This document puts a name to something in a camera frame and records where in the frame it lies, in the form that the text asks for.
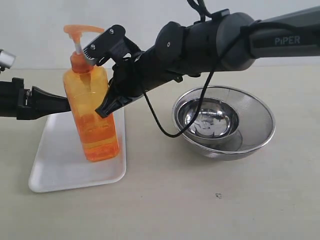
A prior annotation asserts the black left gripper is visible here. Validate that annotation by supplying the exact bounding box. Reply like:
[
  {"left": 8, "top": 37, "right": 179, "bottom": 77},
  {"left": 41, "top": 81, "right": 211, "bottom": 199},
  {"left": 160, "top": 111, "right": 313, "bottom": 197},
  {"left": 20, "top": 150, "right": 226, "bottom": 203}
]
[{"left": 0, "top": 77, "right": 71, "bottom": 120}]

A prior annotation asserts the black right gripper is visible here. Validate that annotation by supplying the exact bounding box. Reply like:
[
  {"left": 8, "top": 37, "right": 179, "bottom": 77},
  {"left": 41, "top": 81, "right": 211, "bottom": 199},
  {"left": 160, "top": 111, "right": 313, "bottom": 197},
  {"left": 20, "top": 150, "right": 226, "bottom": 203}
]
[{"left": 95, "top": 18, "right": 223, "bottom": 118}]

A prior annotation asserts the orange pump soap bottle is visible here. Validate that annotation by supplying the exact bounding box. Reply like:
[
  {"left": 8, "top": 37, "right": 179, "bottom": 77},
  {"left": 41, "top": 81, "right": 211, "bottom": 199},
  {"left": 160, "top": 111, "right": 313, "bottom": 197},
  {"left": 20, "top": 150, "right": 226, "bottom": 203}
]
[{"left": 62, "top": 24, "right": 119, "bottom": 162}]

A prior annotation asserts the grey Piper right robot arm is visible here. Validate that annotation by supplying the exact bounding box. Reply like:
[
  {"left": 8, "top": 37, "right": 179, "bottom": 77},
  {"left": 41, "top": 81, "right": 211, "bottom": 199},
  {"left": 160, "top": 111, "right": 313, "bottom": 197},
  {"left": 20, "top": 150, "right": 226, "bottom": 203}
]
[{"left": 88, "top": 7, "right": 320, "bottom": 118}]

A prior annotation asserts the small shiny steel bowl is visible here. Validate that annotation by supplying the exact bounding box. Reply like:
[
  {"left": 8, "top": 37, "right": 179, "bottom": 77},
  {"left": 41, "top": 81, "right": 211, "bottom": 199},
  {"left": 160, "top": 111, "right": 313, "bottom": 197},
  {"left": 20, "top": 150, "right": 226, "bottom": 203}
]
[{"left": 174, "top": 98, "right": 240, "bottom": 145}]

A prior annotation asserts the steel mesh colander bowl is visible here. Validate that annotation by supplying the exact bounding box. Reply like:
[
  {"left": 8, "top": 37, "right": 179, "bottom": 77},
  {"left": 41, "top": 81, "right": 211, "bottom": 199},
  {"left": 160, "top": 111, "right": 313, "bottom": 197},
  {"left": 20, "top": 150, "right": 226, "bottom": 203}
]
[{"left": 182, "top": 85, "right": 276, "bottom": 161}]

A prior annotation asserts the white rectangular foam tray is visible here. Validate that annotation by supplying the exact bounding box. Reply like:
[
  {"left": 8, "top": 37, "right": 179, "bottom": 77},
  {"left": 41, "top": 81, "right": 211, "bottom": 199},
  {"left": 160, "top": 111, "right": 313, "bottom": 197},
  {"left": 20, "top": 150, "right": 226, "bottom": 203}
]
[{"left": 28, "top": 109, "right": 127, "bottom": 193}]

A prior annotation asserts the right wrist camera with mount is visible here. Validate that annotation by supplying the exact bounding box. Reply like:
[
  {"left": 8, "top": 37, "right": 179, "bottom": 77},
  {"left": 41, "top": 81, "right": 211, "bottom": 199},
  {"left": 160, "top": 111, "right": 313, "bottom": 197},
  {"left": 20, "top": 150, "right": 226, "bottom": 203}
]
[{"left": 83, "top": 24, "right": 141, "bottom": 66}]

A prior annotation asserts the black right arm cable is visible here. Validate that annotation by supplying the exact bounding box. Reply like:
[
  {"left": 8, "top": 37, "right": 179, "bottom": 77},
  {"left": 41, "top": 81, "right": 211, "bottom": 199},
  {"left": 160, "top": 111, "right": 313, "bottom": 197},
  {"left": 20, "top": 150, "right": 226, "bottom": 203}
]
[{"left": 142, "top": 0, "right": 320, "bottom": 138}]

